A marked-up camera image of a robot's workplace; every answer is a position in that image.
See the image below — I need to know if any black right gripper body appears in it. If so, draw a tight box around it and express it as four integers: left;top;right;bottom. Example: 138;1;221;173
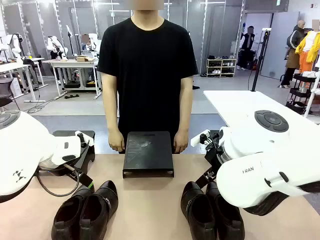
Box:
204;146;225;174

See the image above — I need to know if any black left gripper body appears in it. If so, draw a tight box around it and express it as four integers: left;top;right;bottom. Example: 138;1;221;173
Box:
37;161;86;185

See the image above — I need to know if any person's right forearm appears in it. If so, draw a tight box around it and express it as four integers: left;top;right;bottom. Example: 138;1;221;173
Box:
101;97;120;133

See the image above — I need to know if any person's left forearm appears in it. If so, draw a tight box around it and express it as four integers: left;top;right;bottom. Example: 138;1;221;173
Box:
176;97;193;133

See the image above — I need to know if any plain black shoe stand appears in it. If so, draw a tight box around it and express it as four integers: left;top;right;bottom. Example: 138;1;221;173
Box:
51;129;96;177

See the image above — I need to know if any scratched black shoe stand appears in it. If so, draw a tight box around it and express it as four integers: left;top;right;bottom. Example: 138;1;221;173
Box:
122;130;175;179

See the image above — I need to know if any person in black t-shirt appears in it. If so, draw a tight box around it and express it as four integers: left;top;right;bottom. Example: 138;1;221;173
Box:
96;2;199;154

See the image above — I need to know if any person in varsity jacket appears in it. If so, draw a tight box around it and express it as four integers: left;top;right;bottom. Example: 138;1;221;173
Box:
236;25;257;71

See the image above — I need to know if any seated background person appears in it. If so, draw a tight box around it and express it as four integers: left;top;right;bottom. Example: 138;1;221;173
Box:
81;34;95;52

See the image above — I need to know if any person's left hand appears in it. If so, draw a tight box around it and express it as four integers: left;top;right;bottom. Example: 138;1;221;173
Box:
173;130;189;154

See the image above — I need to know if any person's right hand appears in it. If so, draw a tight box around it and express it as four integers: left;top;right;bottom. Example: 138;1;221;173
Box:
107;130;126;153

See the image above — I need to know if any black buckled leather shoe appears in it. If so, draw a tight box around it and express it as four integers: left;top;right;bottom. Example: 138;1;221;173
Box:
78;179;119;240

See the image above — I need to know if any large white table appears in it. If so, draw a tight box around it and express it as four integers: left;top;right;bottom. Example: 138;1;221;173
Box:
203;89;320;131

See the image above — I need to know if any wooden shoe rack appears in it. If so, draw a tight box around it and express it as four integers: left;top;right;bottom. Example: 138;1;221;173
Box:
206;57;237;78

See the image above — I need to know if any dark suitcase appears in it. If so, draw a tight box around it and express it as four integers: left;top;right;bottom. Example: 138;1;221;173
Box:
246;49;258;70

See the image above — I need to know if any black utility cart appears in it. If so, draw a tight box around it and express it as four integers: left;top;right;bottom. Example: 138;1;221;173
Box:
285;72;320;116

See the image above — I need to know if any cardboard box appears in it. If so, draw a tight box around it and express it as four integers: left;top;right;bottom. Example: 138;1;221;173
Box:
75;55;95;63

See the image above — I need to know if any white metal rack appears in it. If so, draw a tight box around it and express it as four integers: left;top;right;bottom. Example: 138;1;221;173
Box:
303;71;320;118

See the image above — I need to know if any white long background desk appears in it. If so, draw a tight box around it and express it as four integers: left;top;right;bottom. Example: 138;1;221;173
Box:
0;63;48;103

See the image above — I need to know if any figure in brown coat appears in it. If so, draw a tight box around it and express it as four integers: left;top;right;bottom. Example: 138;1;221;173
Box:
277;19;307;89

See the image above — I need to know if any mannequin with yellow jacket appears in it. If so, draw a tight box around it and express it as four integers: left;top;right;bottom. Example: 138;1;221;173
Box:
294;19;320;76

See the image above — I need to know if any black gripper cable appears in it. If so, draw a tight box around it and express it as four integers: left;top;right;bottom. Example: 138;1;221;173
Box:
36;163;81;198

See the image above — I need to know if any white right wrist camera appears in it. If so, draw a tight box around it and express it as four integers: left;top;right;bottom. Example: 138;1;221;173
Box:
190;129;211;147

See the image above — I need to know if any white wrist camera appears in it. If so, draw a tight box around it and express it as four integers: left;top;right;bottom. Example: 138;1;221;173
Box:
74;130;95;147
190;129;211;147

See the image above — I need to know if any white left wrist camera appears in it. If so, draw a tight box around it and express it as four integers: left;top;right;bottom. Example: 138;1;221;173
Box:
74;130;95;147

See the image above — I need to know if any black camera tripod pole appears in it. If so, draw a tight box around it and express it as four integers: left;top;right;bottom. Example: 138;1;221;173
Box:
250;28;273;92

